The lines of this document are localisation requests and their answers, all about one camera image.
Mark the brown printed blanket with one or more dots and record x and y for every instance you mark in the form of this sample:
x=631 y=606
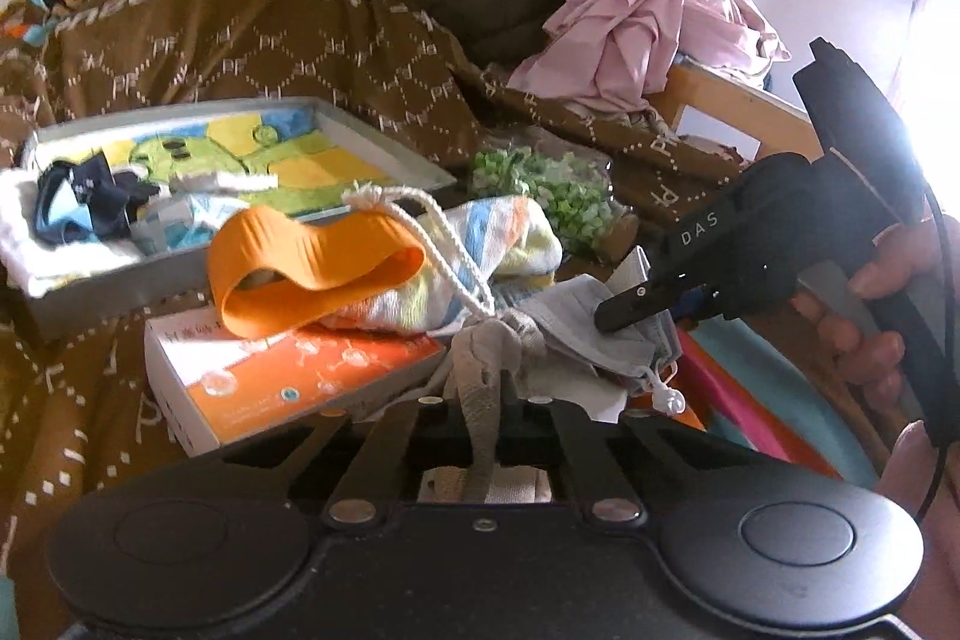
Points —
x=300 y=48

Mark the pink cloth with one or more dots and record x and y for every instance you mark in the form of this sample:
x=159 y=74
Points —
x=652 y=18

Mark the grey metal tray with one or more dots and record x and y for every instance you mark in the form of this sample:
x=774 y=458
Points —
x=120 y=295

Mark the grey face mask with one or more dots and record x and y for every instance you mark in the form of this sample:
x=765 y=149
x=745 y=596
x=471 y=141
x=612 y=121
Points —
x=570 y=325

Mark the pastel striped cloth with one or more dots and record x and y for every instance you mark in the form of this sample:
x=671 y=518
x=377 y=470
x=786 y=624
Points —
x=510 y=235

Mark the frog drawing sheet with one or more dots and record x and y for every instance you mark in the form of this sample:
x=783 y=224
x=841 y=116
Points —
x=315 y=156

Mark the white ribbed gauze towel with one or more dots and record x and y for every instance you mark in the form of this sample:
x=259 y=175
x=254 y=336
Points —
x=45 y=250

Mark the bag of green pieces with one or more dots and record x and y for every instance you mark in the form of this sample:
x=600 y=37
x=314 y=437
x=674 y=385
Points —
x=555 y=190

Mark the person's right hand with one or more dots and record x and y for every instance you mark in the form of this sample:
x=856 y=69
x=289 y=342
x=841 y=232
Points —
x=862 y=351

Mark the orange headband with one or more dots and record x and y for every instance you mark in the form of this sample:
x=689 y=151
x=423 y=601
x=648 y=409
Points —
x=300 y=250

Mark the white and light-blue cloth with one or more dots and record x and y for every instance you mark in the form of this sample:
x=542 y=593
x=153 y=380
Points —
x=195 y=220

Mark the orange and white box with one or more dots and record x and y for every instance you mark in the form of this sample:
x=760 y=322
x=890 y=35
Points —
x=300 y=377

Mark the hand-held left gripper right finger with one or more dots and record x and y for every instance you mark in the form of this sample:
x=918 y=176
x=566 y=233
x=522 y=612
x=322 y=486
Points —
x=529 y=437

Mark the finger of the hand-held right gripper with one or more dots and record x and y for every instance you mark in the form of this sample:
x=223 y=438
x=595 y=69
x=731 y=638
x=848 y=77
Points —
x=630 y=308

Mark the navy and light-blue underwear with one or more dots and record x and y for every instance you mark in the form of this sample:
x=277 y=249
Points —
x=97 y=197

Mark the plain wooden bed rail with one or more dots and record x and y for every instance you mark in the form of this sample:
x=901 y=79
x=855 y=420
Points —
x=742 y=111

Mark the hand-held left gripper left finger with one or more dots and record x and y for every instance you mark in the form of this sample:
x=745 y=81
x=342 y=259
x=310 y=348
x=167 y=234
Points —
x=442 y=437

